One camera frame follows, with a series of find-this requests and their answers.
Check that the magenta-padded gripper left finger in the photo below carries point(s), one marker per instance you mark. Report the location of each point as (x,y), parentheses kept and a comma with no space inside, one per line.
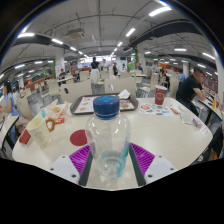
(63,168)

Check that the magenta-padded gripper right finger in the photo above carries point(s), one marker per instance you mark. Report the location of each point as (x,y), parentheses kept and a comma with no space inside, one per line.
(160,168)

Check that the clear bottle with blue cap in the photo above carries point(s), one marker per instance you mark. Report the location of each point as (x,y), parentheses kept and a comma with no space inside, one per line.
(107,140)

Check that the flat round red coaster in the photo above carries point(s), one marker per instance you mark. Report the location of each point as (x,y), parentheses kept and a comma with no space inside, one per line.
(78,137)

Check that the cream paper cup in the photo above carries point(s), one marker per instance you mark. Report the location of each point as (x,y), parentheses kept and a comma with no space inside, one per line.
(38,133)

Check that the red sauce packet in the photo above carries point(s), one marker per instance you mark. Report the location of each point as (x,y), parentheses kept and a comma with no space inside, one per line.
(60,120)
(175,110)

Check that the small teal bottle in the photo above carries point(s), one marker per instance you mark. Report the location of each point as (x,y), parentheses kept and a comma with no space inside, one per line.
(43,115)

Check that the clear plastic bag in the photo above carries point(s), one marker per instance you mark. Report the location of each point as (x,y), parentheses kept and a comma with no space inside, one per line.
(190,119)

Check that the white printed table sticker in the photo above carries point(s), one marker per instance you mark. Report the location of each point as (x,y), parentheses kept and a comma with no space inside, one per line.
(204,130)

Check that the colourful printed flyer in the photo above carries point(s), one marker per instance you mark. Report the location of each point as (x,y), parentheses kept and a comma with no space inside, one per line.
(155,110)

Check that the pink bag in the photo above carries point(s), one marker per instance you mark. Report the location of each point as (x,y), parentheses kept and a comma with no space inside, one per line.
(21,124)

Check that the brown food tray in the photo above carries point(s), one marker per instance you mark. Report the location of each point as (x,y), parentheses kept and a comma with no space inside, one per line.
(75,106)

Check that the person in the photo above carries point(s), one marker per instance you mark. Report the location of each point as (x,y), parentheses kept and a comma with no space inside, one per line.
(115,69)
(10,100)
(182,76)
(95,73)
(188,88)
(218,143)
(61,75)

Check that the beige table with dark edge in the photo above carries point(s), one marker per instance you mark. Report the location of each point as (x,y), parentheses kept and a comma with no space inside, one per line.
(6,128)
(208,108)

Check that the red paper cup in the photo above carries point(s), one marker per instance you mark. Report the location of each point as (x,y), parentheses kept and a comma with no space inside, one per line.
(160,96)

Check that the beige chair with round hole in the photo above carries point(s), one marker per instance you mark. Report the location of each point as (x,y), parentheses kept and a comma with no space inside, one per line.
(75,90)
(116,85)

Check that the group of beige chairs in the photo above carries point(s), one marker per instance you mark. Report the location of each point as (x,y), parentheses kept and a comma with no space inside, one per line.
(53,87)

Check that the white crumpled napkin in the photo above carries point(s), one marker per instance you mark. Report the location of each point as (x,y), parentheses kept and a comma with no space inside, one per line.
(124,94)

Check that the ceiling air conditioner unit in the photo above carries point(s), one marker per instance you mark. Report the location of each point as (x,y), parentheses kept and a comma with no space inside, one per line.
(76,33)

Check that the group of ceiling lights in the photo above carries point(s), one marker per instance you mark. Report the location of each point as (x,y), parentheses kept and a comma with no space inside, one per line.
(159,11)

